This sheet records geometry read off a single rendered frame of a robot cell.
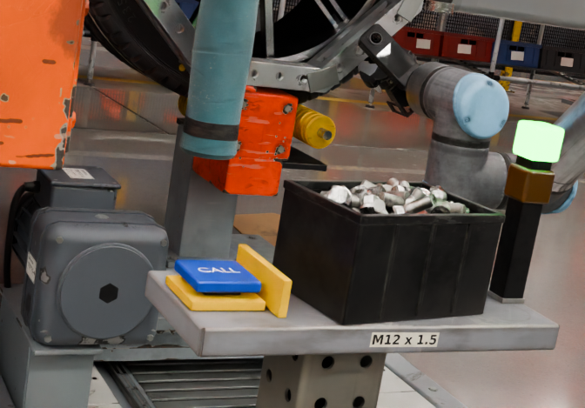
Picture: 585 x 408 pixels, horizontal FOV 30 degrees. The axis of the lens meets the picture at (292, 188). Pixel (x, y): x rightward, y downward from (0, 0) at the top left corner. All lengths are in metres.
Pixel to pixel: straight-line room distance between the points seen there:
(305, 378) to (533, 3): 1.19
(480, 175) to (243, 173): 0.39
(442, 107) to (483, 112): 0.06
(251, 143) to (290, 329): 0.76
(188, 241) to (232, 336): 0.94
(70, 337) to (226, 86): 0.43
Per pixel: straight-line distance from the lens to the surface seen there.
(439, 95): 1.68
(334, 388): 1.17
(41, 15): 1.23
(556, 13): 2.20
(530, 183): 1.25
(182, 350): 1.91
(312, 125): 1.86
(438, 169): 1.68
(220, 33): 1.62
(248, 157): 1.80
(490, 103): 1.66
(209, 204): 1.98
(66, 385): 1.60
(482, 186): 1.69
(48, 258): 1.48
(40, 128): 1.25
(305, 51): 1.91
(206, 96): 1.63
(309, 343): 1.09
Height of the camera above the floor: 0.81
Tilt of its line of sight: 12 degrees down
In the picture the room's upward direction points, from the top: 9 degrees clockwise
